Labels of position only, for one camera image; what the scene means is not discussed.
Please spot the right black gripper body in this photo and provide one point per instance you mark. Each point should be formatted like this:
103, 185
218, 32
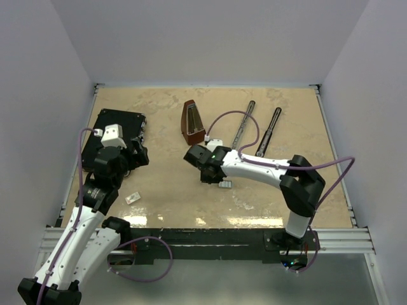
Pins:
206, 178

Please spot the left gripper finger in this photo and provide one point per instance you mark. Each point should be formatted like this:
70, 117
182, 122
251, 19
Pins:
138, 146
141, 159

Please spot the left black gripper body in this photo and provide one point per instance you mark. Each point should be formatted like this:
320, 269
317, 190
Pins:
131, 158

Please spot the staple strips pack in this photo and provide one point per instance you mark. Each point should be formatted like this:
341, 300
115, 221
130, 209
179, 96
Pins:
226, 184

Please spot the small white card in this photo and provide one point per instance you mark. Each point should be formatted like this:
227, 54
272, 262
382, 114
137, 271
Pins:
132, 198

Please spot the grey black stapler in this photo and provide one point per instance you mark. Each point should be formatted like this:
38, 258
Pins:
242, 126

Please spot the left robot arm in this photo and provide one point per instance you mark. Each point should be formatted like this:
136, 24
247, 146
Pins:
63, 276

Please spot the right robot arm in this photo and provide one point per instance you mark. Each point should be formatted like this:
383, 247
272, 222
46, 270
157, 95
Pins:
300, 184

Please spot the black ribbed briefcase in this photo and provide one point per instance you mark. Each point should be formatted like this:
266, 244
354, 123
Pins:
133, 125

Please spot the brown wooden metronome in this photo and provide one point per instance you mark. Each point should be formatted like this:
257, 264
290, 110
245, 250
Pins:
192, 127

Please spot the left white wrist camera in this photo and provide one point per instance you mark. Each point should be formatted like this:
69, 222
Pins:
111, 136

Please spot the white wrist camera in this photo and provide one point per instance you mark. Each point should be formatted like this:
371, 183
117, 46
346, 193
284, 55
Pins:
211, 144
111, 136

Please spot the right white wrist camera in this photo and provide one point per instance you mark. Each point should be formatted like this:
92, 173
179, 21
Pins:
211, 144

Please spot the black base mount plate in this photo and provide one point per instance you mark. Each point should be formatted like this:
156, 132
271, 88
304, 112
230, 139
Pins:
269, 246

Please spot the aluminium frame rail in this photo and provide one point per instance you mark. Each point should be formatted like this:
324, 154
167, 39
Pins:
333, 241

